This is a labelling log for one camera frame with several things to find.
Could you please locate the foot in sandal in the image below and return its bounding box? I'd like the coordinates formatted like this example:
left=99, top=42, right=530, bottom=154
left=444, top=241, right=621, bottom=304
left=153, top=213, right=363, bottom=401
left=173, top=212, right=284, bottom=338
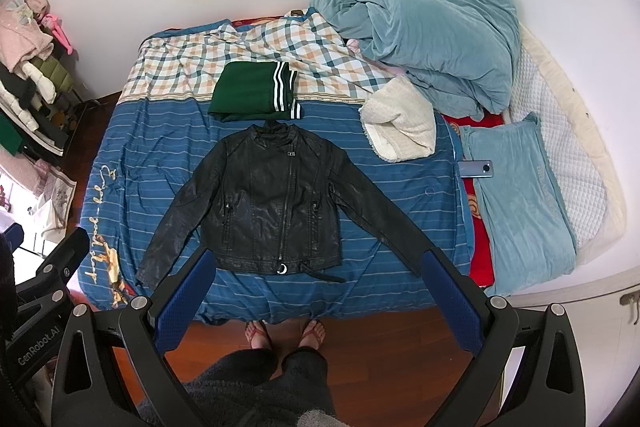
left=244, top=321, right=273, bottom=349
left=298, top=319, right=326, bottom=350

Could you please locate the cream fleece blanket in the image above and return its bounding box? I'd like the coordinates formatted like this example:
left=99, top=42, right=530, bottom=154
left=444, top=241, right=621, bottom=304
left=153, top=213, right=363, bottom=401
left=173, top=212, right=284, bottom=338
left=359, top=77, right=436, bottom=162

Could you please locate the blue striped plaid bedsheet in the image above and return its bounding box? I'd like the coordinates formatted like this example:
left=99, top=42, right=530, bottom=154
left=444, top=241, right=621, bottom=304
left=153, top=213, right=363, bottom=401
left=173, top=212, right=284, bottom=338
left=77, top=12, right=473, bottom=324

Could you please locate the left foot in sandal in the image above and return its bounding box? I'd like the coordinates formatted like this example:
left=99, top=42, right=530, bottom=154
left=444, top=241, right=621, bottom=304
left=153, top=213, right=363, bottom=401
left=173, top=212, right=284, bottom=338
left=244, top=321, right=273, bottom=349

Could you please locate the folded green striped garment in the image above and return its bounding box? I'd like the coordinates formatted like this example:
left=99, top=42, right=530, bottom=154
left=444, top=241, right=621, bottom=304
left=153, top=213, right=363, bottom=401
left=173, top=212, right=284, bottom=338
left=208, top=61, right=303, bottom=121

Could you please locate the light blue duvet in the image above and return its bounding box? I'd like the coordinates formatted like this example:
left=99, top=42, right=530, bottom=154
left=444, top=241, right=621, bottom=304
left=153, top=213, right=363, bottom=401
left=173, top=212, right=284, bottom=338
left=310, top=0, right=521, bottom=120

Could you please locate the light blue pillow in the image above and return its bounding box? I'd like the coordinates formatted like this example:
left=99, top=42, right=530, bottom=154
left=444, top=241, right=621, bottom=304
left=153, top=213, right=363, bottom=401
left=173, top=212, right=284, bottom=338
left=460, top=113, right=577, bottom=296

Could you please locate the blue smartphone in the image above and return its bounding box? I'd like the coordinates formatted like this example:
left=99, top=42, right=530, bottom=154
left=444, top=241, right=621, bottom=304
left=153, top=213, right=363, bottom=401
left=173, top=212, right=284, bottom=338
left=458, top=160, right=494, bottom=179

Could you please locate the right foot in sandal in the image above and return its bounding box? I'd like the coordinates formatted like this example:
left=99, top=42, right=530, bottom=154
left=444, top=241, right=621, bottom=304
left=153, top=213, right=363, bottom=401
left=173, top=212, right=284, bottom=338
left=298, top=319, right=326, bottom=350

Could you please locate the black leather jacket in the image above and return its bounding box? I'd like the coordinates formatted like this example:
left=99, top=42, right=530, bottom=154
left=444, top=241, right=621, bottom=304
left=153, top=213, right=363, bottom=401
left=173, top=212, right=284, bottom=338
left=137, top=124, right=434, bottom=288

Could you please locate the clothes rack with garments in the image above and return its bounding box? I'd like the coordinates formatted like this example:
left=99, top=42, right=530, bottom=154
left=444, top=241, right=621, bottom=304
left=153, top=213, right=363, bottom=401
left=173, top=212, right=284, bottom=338
left=1, top=0, right=100, bottom=166

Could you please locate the red patterned sheet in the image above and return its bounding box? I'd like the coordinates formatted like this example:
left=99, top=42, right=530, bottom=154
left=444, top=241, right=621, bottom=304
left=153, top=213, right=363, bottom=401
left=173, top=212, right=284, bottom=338
left=445, top=113, right=504, bottom=288

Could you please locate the white quilted mattress pad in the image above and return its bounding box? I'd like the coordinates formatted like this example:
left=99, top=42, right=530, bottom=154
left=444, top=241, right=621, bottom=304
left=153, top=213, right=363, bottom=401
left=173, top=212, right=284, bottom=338
left=506, top=26, right=627, bottom=265

